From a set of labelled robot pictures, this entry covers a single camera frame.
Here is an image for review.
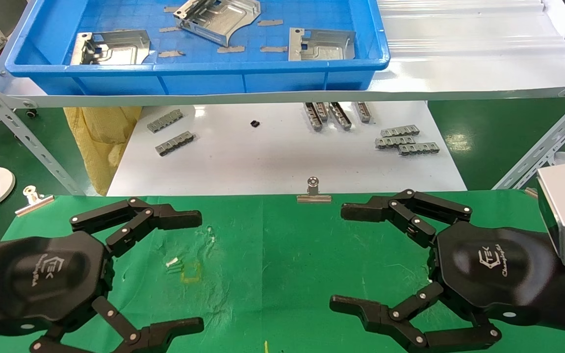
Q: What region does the stamped sheet metal bracket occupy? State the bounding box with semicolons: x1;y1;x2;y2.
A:
173;0;261;47
70;29;152;66
288;27;357;62

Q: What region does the yellow woven bag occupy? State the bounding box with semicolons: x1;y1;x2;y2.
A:
63;105;143;196

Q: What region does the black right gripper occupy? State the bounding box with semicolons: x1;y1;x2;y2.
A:
330;189;558;353

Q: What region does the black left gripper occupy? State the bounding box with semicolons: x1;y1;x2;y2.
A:
0;197;205;353

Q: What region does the grey metal shelf rack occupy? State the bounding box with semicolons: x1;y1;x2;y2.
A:
0;0;565;196

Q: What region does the green table mat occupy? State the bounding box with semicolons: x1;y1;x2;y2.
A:
0;190;565;353

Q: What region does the blue plastic bin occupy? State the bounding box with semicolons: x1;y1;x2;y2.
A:
4;0;391;96

